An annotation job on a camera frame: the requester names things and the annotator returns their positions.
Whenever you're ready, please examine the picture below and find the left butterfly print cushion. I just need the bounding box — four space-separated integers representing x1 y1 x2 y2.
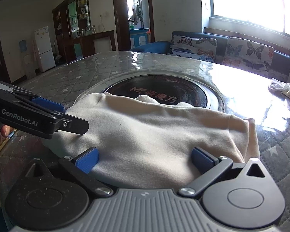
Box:
168 36 217 62

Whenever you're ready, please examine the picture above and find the cream long-sleeve shirt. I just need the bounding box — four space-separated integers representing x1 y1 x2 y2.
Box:
42 93 260 189

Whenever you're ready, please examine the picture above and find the right butterfly print cushion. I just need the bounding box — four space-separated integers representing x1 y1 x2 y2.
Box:
222 37 275 77

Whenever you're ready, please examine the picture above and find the grey star quilted table cover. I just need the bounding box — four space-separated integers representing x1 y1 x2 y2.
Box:
0 51 290 231

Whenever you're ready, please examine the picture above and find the smartphone on table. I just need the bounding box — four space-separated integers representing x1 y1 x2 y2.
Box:
0 129 17 152

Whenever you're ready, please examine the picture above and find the white refrigerator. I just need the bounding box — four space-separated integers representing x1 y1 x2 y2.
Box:
34 27 55 72

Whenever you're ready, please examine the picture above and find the round black induction cooktop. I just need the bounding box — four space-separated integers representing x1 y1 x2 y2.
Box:
75 70 225 112

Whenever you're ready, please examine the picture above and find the dark wooden cabinet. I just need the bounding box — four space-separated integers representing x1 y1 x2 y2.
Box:
52 0 116 64

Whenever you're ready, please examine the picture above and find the butterfly print cushion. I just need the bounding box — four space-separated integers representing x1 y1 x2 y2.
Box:
168 36 217 62
222 37 275 77

